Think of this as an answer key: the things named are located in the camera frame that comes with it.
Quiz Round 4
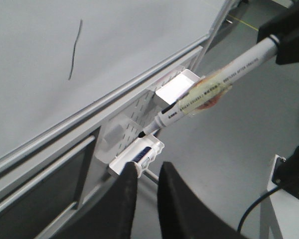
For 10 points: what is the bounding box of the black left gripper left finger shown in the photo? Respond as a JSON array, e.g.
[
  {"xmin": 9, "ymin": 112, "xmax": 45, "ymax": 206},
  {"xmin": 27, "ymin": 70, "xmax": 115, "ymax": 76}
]
[{"xmin": 93, "ymin": 162, "xmax": 138, "ymax": 239}]

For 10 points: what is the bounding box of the white whiteboard marker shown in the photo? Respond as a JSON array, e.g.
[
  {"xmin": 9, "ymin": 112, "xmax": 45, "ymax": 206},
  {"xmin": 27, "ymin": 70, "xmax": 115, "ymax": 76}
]
[{"xmin": 138, "ymin": 34, "xmax": 280, "ymax": 138}]

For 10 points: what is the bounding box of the white tray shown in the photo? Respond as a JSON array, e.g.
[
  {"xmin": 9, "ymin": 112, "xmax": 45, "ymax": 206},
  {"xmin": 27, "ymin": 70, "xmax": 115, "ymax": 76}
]
[
  {"xmin": 153, "ymin": 69, "xmax": 201, "ymax": 109},
  {"xmin": 109, "ymin": 134, "xmax": 164, "ymax": 178}
]

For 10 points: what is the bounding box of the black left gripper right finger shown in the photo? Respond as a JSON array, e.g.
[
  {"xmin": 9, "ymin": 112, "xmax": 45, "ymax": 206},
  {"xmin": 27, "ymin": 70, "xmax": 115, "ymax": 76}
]
[{"xmin": 157, "ymin": 162, "xmax": 244, "ymax": 239}]

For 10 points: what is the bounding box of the white perforated pegboard panel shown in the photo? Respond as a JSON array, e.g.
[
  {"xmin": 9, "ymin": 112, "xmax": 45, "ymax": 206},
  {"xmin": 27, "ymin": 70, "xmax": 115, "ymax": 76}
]
[{"xmin": 95, "ymin": 65, "xmax": 186, "ymax": 164}]

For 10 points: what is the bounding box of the white lower tray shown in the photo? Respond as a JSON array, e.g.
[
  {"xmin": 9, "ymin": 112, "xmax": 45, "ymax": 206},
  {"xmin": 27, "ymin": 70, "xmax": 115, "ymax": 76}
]
[{"xmin": 109, "ymin": 134, "xmax": 164, "ymax": 178}]

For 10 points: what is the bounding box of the white upper tray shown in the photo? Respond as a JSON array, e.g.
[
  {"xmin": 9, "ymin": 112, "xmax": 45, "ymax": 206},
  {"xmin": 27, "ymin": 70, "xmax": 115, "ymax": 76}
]
[{"xmin": 153, "ymin": 69, "xmax": 201, "ymax": 109}]

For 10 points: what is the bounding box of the black cable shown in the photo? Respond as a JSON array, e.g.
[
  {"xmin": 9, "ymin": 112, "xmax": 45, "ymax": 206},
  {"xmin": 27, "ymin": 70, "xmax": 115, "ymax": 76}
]
[{"xmin": 236, "ymin": 186, "xmax": 284, "ymax": 234}]

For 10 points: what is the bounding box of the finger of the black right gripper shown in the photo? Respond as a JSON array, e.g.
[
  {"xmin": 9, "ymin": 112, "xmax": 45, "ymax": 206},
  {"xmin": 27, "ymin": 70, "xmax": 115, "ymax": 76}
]
[{"xmin": 257, "ymin": 1, "xmax": 299, "ymax": 65}]

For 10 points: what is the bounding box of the dark grey panel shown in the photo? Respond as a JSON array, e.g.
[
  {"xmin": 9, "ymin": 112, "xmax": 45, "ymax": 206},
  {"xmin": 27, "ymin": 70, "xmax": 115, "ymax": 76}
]
[{"xmin": 0, "ymin": 136, "xmax": 96, "ymax": 239}]

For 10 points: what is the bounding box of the white whiteboard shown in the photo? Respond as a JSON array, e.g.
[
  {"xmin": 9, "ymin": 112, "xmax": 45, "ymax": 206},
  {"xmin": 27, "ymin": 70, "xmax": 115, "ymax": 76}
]
[{"xmin": 0, "ymin": 0, "xmax": 229, "ymax": 165}]

